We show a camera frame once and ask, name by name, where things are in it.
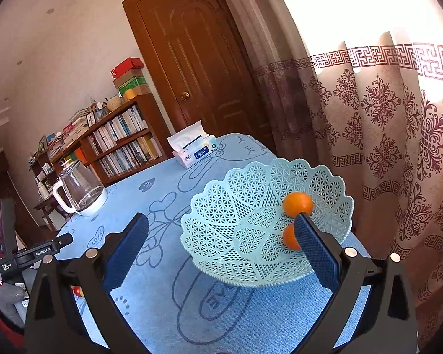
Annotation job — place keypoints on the orange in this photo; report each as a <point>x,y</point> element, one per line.
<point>289,236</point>
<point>298,202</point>

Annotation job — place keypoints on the person's left hand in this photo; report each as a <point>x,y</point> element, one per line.
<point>9,302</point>

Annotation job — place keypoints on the stack of books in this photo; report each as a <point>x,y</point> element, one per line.
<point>72,131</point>

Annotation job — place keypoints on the red box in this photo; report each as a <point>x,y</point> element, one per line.
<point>127,67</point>

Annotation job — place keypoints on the brown wooden door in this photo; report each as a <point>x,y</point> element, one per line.
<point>199,51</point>

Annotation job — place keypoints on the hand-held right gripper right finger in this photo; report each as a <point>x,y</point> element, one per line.
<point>317,252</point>

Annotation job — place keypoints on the small wooden shelf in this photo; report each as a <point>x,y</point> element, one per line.
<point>40,177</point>

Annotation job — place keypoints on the tissue pack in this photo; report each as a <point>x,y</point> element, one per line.
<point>195,151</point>

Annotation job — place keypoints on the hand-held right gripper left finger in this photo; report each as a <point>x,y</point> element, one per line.
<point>129,252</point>

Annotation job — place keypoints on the patterned curtain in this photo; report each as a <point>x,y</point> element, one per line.
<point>373,125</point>

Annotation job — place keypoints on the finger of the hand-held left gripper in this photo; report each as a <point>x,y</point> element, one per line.
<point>62,240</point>

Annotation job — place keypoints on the small red tomato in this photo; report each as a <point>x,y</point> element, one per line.
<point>76,291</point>

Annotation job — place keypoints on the brass door knob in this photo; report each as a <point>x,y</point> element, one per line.
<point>185,96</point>

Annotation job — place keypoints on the light blue plastic basket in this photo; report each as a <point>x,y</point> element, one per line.
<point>243,206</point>

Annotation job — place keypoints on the rows of books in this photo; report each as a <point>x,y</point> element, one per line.
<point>125,127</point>

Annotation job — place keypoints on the wooden bench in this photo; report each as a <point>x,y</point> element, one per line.
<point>46,206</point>

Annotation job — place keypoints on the blue printed tablecloth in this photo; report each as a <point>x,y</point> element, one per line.
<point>162,191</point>

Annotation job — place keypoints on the wooden bookshelf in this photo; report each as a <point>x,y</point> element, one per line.
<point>153,118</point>

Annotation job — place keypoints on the green box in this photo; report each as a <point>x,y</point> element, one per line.
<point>133,84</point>

